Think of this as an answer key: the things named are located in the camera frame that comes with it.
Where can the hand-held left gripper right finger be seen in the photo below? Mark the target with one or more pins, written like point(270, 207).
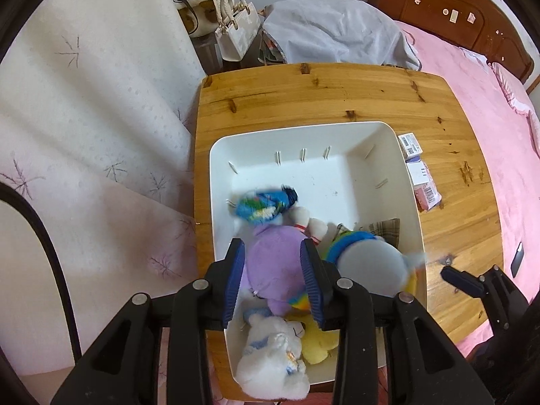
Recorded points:
point(312, 282)

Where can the red-striped white plush toy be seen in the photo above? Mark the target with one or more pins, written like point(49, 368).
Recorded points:
point(314, 228)

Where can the grey cloth cover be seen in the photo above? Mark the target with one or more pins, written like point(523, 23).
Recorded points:
point(337, 29)

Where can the dark side table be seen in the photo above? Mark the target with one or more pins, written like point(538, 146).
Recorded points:
point(209, 55)

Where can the grey-blue plush toy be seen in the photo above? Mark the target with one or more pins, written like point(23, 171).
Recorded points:
point(371, 265)

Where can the small black object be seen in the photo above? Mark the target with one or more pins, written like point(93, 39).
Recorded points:
point(517, 259)

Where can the white plastic tray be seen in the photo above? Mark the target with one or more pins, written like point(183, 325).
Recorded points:
point(316, 177)

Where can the pink packet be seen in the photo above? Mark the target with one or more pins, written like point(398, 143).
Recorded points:
point(428, 196)

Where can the brown wooden headboard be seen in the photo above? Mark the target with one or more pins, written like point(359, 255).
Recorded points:
point(422, 0)

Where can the pink pillow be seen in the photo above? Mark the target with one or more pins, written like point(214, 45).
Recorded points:
point(512, 93)

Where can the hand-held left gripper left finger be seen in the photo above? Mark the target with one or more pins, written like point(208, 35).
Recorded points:
point(234, 280)

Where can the yellow plush toy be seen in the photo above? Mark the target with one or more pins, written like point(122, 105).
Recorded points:
point(316, 341)

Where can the purple plush toy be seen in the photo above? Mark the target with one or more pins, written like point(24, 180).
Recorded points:
point(274, 261)

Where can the plaid bow hair clip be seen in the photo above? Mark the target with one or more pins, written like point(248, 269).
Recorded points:
point(388, 230)

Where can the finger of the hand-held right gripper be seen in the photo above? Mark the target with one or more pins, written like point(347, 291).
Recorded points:
point(462, 280)

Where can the white patterned curtain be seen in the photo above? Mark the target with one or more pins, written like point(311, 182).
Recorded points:
point(105, 114)

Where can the small white box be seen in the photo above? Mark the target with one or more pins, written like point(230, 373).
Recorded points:
point(410, 143)

